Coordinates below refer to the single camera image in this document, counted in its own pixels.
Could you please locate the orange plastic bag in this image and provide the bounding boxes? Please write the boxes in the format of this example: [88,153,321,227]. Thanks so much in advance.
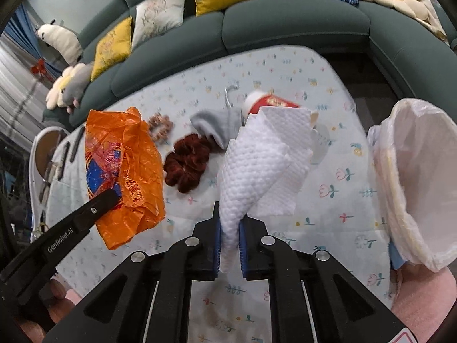
[85,107,165,250]

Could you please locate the white paper towel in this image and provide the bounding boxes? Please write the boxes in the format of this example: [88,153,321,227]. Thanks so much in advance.
[217,106,318,273]

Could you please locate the metal clip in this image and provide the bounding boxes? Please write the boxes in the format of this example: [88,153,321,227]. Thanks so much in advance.
[225,84,239,108]

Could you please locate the black remote control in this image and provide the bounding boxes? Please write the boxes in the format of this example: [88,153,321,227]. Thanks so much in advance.
[70,126,85,163]
[57,142,71,181]

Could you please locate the white plush pillow toy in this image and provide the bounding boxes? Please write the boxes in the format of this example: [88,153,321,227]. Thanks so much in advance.
[36,23,83,66]

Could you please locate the daisy plush cushion left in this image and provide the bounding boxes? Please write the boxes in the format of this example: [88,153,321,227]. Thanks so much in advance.
[46,63,86,110]

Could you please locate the grey plush toy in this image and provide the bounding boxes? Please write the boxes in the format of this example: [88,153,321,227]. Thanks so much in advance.
[62,61,95,115]

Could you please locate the grey sock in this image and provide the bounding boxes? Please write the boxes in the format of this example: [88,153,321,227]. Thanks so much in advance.
[190,108,243,150]

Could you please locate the red white paper cup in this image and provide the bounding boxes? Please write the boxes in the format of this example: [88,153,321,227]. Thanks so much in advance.
[241,89,319,130]

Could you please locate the operator hand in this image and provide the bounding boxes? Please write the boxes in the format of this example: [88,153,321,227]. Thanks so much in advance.
[17,279,76,343]

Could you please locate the white chair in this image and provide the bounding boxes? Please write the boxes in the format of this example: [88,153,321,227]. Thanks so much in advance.
[28,126,68,233]

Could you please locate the pale floral cushion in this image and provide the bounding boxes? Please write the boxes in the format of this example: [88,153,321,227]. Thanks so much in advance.
[132,0,185,50]

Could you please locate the small yellow embroidered cushion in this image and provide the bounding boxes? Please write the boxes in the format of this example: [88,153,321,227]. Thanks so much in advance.
[91,16,133,82]

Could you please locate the white bag lined bin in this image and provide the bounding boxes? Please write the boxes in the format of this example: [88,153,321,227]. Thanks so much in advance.
[368,98,456,273]

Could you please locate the beige patterned scrunchie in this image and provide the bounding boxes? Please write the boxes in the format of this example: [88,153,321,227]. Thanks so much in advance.
[147,113,174,143]

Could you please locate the dark green sectional sofa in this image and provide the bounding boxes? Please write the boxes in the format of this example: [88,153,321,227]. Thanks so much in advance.
[43,0,456,130]

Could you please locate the dark red velvet scrunchie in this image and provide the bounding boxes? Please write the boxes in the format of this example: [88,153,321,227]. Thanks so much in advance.
[163,133,213,194]

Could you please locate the floral pale blue tablecloth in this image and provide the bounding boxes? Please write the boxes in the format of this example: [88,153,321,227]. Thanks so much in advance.
[47,47,390,296]

